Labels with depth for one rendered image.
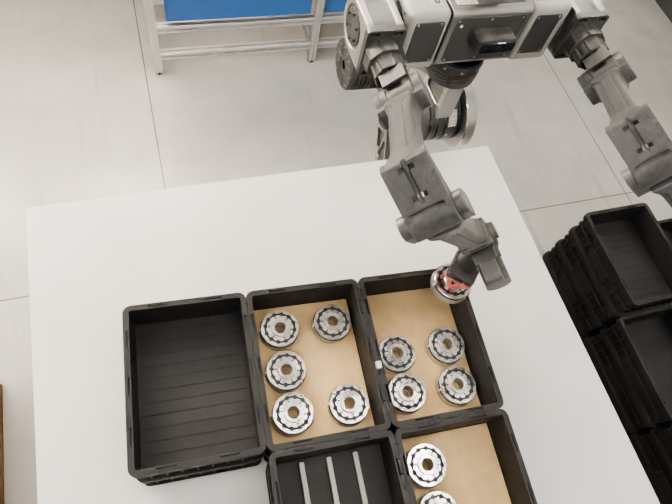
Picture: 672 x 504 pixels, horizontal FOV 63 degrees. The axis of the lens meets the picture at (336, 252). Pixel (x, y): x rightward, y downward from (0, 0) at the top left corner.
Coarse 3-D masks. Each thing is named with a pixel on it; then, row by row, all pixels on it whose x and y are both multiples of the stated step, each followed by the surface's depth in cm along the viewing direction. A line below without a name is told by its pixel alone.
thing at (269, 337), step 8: (272, 312) 148; (280, 312) 148; (288, 312) 149; (264, 320) 146; (272, 320) 147; (288, 320) 147; (296, 320) 148; (264, 328) 146; (296, 328) 147; (264, 336) 144; (272, 336) 145; (288, 336) 145; (296, 336) 146; (272, 344) 144; (280, 344) 144; (288, 344) 144
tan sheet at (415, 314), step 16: (384, 304) 158; (400, 304) 158; (416, 304) 159; (432, 304) 160; (448, 304) 161; (384, 320) 155; (400, 320) 156; (416, 320) 157; (432, 320) 158; (448, 320) 158; (384, 336) 153; (416, 336) 155; (416, 352) 152; (416, 368) 150; (432, 368) 151; (432, 384) 149; (432, 400) 147; (400, 416) 143; (416, 416) 144
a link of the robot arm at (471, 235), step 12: (456, 192) 81; (456, 204) 81; (468, 204) 83; (468, 216) 85; (456, 228) 86; (468, 228) 97; (480, 228) 111; (408, 240) 85; (432, 240) 88; (444, 240) 93; (456, 240) 96; (468, 240) 101; (480, 240) 109; (492, 240) 116; (468, 252) 116
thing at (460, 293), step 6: (444, 264) 143; (438, 270) 142; (444, 270) 142; (438, 276) 141; (444, 276) 141; (438, 282) 140; (444, 282) 140; (438, 288) 139; (444, 288) 140; (450, 288) 140; (444, 294) 139; (450, 294) 139; (456, 294) 140; (462, 294) 140
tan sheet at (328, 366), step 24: (264, 312) 151; (312, 312) 153; (312, 336) 150; (264, 360) 145; (312, 360) 147; (336, 360) 148; (312, 384) 144; (336, 384) 145; (360, 384) 146; (312, 432) 138; (336, 432) 139
